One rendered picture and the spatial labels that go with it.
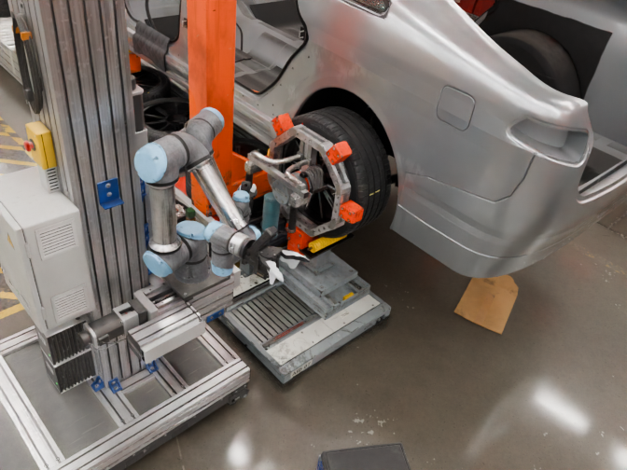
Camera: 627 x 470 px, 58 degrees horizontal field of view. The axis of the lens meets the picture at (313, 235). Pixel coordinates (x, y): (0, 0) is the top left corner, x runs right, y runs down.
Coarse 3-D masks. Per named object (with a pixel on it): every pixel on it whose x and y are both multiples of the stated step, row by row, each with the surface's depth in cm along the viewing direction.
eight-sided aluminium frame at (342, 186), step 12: (288, 132) 281; (300, 132) 274; (312, 132) 275; (276, 144) 292; (312, 144) 271; (324, 144) 267; (276, 156) 303; (324, 156) 268; (276, 168) 306; (336, 168) 270; (336, 180) 267; (348, 180) 270; (336, 192) 270; (348, 192) 270; (288, 204) 310; (336, 204) 273; (288, 216) 307; (300, 216) 305; (336, 216) 276; (300, 228) 302; (312, 228) 295; (324, 228) 288
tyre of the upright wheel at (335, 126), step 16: (320, 112) 283; (336, 112) 284; (352, 112) 284; (320, 128) 275; (336, 128) 270; (352, 128) 274; (368, 128) 278; (352, 144) 269; (368, 144) 273; (352, 160) 267; (368, 160) 271; (384, 160) 278; (352, 176) 270; (368, 176) 271; (384, 176) 280; (352, 192) 274; (368, 192) 273; (384, 192) 284; (368, 208) 279; (384, 208) 292; (352, 224) 283; (368, 224) 302
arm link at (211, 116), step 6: (204, 108) 239; (210, 108) 238; (198, 114) 235; (204, 114) 233; (210, 114) 234; (216, 114) 237; (204, 120) 229; (210, 120) 231; (216, 120) 235; (222, 120) 239; (186, 126) 237; (216, 126) 234; (222, 126) 239; (216, 132) 235
